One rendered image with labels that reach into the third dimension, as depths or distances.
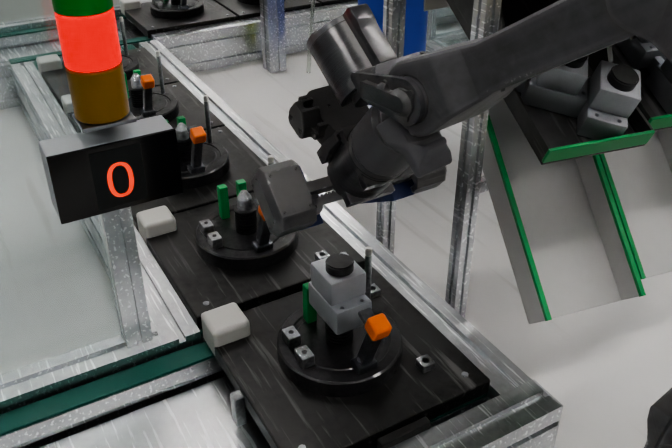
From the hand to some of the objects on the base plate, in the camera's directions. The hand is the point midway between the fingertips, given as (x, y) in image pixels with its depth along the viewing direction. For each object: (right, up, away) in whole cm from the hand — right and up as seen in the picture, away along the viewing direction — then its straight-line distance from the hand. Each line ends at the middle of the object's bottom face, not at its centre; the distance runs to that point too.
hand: (336, 195), depth 74 cm
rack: (+26, -12, +40) cm, 49 cm away
